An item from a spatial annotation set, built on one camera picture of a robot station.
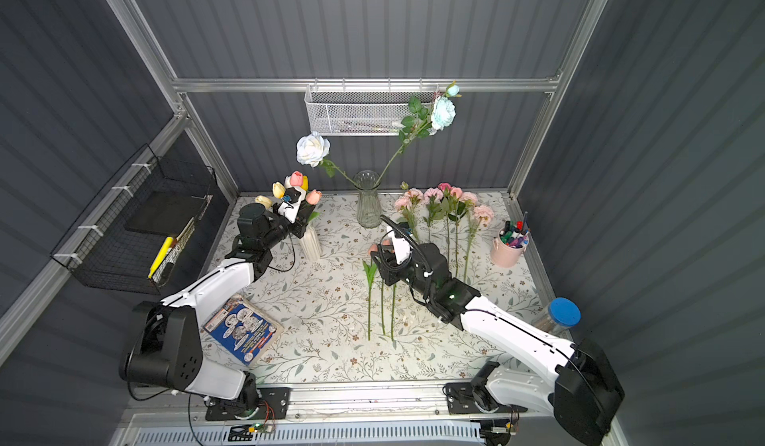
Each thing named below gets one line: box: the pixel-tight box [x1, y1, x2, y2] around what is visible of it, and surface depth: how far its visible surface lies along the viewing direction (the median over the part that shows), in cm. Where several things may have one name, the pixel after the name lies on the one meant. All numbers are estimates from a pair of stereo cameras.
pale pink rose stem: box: [463, 204, 496, 283], surface depth 111 cm
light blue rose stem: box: [373, 81, 463, 189], surface depth 76 cm
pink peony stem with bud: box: [394, 181, 425, 244], surface depth 115 cm
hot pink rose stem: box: [438, 182, 453, 268], surface depth 118 cm
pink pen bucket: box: [491, 211, 530, 269], surface depth 95 cm
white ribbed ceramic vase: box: [298, 223, 322, 264], surface depth 96 cm
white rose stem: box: [295, 131, 360, 191], surface depth 73 cm
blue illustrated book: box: [202, 293, 285, 369], surface depth 84 cm
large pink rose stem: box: [448, 187, 480, 279], surface depth 114 cm
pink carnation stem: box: [422, 187, 446, 243], surface depth 118 cm
